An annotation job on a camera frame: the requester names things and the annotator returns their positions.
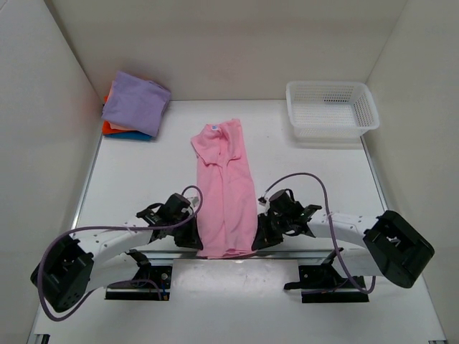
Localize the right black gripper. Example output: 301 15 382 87
252 212 292 251

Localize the purple folded t shirt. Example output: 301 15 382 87
102 71 171 137

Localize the blue folded t shirt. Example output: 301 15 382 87
104 131 152 141

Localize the white plastic basket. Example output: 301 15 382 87
285 81 379 140

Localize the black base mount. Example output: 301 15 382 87
105 250 173 302
283 259 369 304

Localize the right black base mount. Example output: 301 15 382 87
283 259 369 304

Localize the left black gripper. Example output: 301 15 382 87
169 211 202 249

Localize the pink t shirt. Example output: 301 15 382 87
191 119 257 259

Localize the orange folded t shirt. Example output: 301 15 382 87
102 95 148 136

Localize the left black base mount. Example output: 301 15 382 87
105 250 173 302

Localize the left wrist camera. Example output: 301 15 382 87
186 196 200 212

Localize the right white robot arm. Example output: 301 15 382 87
252 188 435 289

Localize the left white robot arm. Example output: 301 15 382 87
31 193 204 316

